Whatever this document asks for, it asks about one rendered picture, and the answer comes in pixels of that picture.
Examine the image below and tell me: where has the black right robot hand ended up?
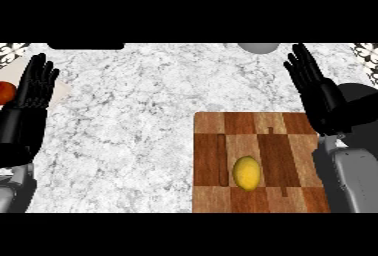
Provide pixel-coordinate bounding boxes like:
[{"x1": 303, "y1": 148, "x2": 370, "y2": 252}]
[{"x1": 283, "y1": 42, "x2": 378, "y2": 138}]

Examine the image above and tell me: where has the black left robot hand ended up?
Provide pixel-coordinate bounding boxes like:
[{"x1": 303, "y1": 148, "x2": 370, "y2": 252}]
[{"x1": 0, "y1": 52, "x2": 63, "y2": 169}]

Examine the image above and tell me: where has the brown wooden cutting board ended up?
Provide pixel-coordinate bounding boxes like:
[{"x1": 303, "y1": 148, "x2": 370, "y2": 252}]
[{"x1": 191, "y1": 111, "x2": 333, "y2": 214}]

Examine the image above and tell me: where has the yellow lemon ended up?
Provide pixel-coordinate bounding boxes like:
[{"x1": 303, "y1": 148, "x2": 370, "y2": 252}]
[{"x1": 231, "y1": 155, "x2": 263, "y2": 193}]

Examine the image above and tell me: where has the red round fruit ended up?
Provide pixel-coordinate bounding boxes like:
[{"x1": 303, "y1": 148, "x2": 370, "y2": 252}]
[{"x1": 0, "y1": 81, "x2": 20, "y2": 105}]

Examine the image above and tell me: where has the black flat appliance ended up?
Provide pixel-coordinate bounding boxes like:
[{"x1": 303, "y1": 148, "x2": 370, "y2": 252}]
[{"x1": 46, "y1": 42, "x2": 126, "y2": 51}]

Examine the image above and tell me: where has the grey round object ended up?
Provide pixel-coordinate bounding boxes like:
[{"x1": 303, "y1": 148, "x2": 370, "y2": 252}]
[{"x1": 237, "y1": 42, "x2": 283, "y2": 55}]

